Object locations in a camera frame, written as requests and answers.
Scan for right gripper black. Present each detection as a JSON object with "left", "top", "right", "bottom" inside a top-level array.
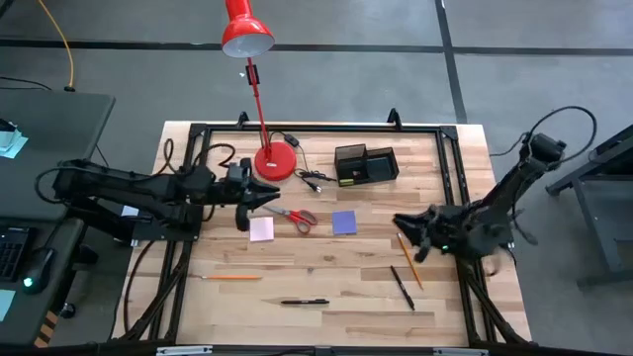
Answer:
[{"left": 394, "top": 205, "right": 459, "bottom": 263}]

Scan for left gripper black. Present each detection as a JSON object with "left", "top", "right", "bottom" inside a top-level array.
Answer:
[{"left": 220, "top": 157, "right": 282, "bottom": 232}]

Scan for red handled scissors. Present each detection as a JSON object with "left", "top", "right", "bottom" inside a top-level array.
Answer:
[{"left": 261, "top": 204, "right": 318, "bottom": 236}]

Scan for orange pencil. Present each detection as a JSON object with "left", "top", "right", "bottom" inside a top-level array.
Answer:
[
  {"left": 395, "top": 232, "right": 425, "bottom": 292},
  {"left": 201, "top": 274, "right": 263, "bottom": 282}
]

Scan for purple sticky note pad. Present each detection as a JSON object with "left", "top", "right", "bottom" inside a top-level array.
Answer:
[{"left": 331, "top": 210, "right": 358, "bottom": 236}]

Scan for black mesh desk organizer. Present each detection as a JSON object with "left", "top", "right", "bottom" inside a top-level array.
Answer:
[{"left": 333, "top": 143, "right": 401, "bottom": 189}]

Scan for red desk lamp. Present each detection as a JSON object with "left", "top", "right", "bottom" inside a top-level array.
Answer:
[{"left": 221, "top": 0, "right": 299, "bottom": 183}]

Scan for pink sticky note pad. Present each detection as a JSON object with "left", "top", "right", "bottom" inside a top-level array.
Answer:
[{"left": 248, "top": 216, "right": 275, "bottom": 243}]

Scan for dark metal stand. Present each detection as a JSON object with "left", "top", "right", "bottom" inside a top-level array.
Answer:
[{"left": 546, "top": 123, "right": 633, "bottom": 291}]

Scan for grey side table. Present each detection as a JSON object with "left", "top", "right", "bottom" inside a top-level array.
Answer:
[{"left": 0, "top": 90, "right": 117, "bottom": 222}]

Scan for black computer mouse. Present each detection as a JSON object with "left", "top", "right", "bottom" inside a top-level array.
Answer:
[{"left": 22, "top": 246, "right": 56, "bottom": 296}]

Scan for light blue paper stack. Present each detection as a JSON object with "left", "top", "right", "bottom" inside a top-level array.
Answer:
[{"left": 0, "top": 118, "right": 30, "bottom": 160}]

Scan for black keyboard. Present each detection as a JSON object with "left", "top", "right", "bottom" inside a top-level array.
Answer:
[{"left": 0, "top": 225, "right": 32, "bottom": 284}]

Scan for dark computer desk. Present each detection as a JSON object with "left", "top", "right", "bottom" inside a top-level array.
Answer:
[{"left": 0, "top": 217, "right": 86, "bottom": 347}]

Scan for light blue paper note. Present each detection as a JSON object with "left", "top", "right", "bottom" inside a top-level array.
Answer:
[{"left": 0, "top": 289, "right": 17, "bottom": 322}]

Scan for black lamp power cable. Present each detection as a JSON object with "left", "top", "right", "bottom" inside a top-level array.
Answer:
[{"left": 270, "top": 130, "right": 338, "bottom": 194}]

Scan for black aluminium rig frame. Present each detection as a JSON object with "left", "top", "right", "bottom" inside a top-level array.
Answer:
[{"left": 112, "top": 107, "right": 533, "bottom": 347}]

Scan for silver metal bracket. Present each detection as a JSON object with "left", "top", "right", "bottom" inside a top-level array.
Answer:
[
  {"left": 155, "top": 345, "right": 215, "bottom": 356},
  {"left": 432, "top": 347, "right": 491, "bottom": 356}
]

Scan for thick black cable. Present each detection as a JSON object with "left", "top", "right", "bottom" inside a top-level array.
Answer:
[{"left": 122, "top": 239, "right": 158, "bottom": 342}]

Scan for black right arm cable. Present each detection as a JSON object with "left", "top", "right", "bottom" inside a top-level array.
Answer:
[{"left": 489, "top": 105, "right": 598, "bottom": 165}]

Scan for yellow cable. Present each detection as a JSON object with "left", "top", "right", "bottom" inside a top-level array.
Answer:
[{"left": 38, "top": 0, "right": 77, "bottom": 93}]

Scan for thin black floor cable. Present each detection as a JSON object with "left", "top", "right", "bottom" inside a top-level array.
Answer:
[{"left": 0, "top": 76, "right": 53, "bottom": 93}]

